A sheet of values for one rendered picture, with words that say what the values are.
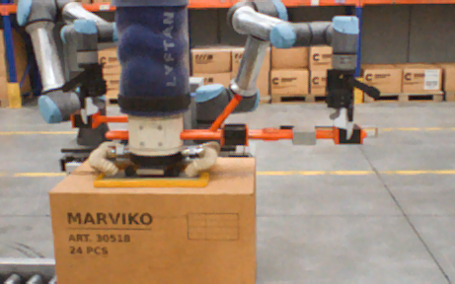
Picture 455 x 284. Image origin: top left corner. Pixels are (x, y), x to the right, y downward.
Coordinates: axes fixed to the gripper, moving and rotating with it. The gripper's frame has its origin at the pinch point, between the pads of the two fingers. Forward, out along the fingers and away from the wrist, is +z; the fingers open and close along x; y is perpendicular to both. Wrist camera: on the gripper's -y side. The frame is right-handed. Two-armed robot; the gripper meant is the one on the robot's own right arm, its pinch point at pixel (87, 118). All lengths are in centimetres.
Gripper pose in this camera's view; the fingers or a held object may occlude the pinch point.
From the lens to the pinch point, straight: 214.4
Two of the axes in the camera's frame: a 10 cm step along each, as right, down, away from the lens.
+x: 0.5, -2.4, 9.7
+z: 0.3, 9.7, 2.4
